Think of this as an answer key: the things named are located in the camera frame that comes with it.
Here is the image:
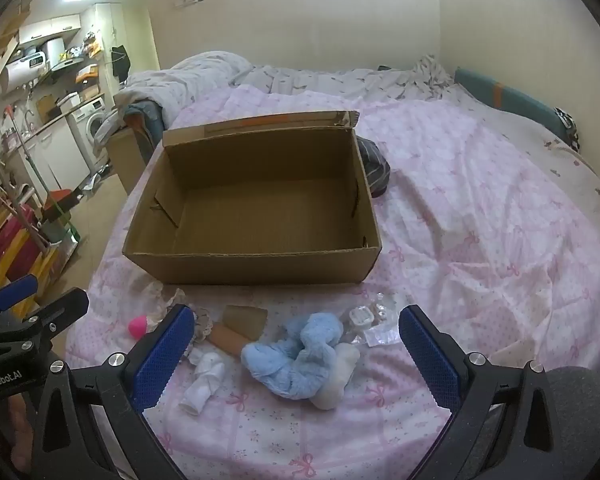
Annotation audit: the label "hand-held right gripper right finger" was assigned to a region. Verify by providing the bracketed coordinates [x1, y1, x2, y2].
[398, 304, 557, 480]

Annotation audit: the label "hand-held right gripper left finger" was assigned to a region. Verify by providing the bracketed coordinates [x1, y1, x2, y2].
[32, 304, 197, 480]

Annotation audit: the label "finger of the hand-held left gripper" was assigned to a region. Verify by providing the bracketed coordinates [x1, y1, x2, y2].
[0, 274, 41, 319]
[0, 287, 90, 357]

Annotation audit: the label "pink plush heart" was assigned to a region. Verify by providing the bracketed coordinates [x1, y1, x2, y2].
[128, 316, 156, 340]

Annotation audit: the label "white sock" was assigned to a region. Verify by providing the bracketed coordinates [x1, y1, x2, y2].
[180, 349, 227, 417]

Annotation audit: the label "beige lace scrunchie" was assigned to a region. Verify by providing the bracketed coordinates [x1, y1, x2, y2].
[186, 307, 216, 356]

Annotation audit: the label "pale lace scrunchie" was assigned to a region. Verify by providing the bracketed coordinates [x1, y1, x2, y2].
[139, 281, 187, 333]

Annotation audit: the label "peach cylinder tube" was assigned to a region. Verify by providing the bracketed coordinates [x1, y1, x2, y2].
[206, 324, 253, 358]

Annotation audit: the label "brown cardboard piece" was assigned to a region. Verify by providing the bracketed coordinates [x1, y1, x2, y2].
[223, 304, 269, 341]

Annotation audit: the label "cream fluffy sock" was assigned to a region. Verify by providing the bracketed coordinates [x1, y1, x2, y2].
[311, 344, 361, 410]

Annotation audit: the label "light blue plush toy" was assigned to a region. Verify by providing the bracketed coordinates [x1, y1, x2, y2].
[241, 312, 346, 402]

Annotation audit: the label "brown cardboard box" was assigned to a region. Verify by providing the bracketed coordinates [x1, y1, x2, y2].
[122, 110, 383, 286]

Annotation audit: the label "person's left hand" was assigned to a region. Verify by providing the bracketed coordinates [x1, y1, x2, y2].
[6, 394, 35, 467]

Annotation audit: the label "yellow wooden rack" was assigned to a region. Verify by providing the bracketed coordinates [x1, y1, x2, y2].
[0, 195, 61, 306]

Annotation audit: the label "red suitcase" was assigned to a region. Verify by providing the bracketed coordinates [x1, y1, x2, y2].
[0, 204, 42, 288]

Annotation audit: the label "clear plastic wrapper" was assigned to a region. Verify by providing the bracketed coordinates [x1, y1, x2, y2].
[347, 292, 406, 348]

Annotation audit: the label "small white plastic holder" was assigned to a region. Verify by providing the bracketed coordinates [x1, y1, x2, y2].
[349, 307, 373, 332]

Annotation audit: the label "red box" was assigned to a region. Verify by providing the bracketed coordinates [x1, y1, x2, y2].
[49, 189, 81, 213]

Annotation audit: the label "white kitchen counter cabinet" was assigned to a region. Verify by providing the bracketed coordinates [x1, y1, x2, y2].
[7, 112, 88, 196]

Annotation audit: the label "wooden bedside cabinet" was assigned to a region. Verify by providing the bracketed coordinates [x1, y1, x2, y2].
[105, 125, 156, 196]

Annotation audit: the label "white washing machine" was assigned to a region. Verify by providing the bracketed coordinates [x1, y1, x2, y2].
[66, 97, 112, 173]

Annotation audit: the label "dark striped cloth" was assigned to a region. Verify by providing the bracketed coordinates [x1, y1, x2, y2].
[356, 136, 392, 198]

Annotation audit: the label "teal and orange folded cloth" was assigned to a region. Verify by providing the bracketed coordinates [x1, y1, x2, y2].
[122, 101, 167, 133]

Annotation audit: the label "white water heater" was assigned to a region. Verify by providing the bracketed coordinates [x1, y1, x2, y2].
[2, 51, 51, 95]

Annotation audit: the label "orange cardboard box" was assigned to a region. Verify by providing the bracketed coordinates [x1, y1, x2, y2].
[75, 62, 101, 85]

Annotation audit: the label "dark hanging garment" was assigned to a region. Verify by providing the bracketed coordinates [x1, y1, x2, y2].
[111, 45, 132, 81]

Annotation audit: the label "grey printed duvet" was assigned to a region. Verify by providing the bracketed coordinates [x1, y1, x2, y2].
[112, 51, 255, 128]

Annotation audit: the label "black and white patterned item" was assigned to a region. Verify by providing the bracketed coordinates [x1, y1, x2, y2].
[555, 107, 582, 151]

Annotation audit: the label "teal padded mat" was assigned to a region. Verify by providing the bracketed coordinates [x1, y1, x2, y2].
[454, 66, 568, 138]

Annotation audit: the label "grey printed pillow sheet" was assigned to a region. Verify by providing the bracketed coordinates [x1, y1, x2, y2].
[230, 55, 456, 103]

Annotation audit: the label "white wall cabinets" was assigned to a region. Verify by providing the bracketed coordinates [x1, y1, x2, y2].
[17, 12, 83, 45]

